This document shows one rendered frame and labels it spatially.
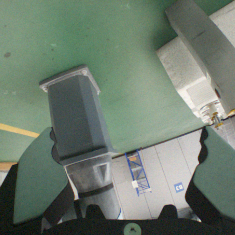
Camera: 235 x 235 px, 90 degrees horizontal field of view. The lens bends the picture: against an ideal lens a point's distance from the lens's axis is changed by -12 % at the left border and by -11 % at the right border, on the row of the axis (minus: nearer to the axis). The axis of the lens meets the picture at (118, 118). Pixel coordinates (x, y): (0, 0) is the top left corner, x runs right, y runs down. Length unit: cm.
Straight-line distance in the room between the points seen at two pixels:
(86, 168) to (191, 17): 47
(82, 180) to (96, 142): 11
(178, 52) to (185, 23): 14
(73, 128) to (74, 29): 27
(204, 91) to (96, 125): 35
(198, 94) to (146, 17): 28
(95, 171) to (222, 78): 38
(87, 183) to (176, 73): 43
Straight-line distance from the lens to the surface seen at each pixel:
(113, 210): 44
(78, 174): 41
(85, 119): 40
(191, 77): 47
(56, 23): 39
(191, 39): 37
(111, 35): 43
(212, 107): 51
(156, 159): 685
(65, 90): 47
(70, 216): 43
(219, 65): 34
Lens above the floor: 33
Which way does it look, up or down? 18 degrees down
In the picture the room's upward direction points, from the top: 162 degrees clockwise
